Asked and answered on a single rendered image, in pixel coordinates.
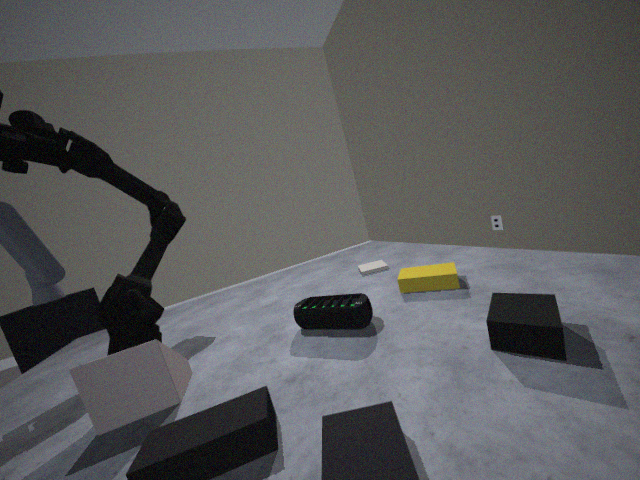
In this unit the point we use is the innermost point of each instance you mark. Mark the yellow rectangular block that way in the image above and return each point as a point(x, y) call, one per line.
point(428, 278)

